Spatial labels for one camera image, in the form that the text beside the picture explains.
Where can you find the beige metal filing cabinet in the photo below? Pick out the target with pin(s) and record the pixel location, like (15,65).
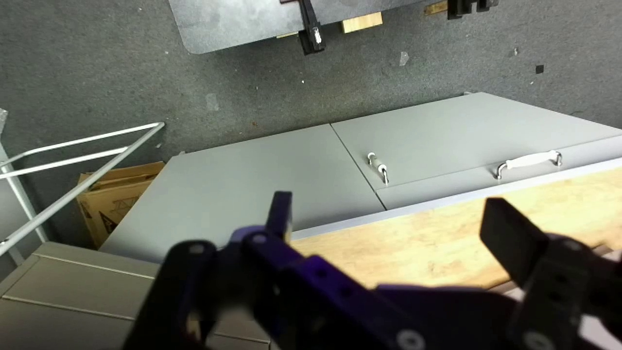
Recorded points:
(71,292)

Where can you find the light wooden block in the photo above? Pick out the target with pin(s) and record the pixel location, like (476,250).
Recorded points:
(363,22)

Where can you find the brown cardboard box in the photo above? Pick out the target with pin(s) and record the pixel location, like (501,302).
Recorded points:
(114,201)

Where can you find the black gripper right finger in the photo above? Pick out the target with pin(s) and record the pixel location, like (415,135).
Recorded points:
(557,279)

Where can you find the white metal tube frame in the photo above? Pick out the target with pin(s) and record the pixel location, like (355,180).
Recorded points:
(79,187)

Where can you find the small black square piece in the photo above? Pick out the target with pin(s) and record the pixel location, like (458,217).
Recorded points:
(540,69)

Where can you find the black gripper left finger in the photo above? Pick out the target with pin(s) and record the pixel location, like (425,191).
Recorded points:
(196,292)

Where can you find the gray cabinet with two doors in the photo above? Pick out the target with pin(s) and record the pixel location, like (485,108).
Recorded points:
(260,182)

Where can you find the gray metal base plate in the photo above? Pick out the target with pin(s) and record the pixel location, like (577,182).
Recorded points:
(240,22)

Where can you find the black bracket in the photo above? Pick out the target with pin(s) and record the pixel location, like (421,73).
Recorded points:
(470,7)

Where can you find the black clamp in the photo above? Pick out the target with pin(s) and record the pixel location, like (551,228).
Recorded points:
(312,32)

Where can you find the small wooden block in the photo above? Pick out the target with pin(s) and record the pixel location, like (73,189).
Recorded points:
(439,9)

